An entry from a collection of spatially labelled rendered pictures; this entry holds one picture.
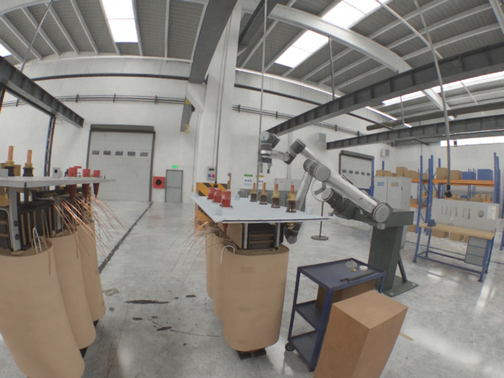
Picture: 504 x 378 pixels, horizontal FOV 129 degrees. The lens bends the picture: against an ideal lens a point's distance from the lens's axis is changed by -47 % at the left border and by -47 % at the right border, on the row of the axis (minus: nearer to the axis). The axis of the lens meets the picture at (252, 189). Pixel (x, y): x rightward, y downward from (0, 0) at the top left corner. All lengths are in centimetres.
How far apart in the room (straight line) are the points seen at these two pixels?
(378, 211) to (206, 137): 571
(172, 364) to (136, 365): 32
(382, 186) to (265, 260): 533
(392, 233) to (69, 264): 376
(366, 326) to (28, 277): 171
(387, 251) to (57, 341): 385
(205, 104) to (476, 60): 821
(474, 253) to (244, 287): 447
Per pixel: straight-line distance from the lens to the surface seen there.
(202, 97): 752
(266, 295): 171
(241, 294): 165
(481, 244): 506
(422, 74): 780
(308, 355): 213
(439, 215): 602
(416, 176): 958
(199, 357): 222
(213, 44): 560
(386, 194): 645
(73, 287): 184
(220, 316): 231
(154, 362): 220
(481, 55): 734
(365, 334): 121
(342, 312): 129
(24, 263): 137
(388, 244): 362
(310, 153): 299
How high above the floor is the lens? 157
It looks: 2 degrees down
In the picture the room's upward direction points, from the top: 3 degrees clockwise
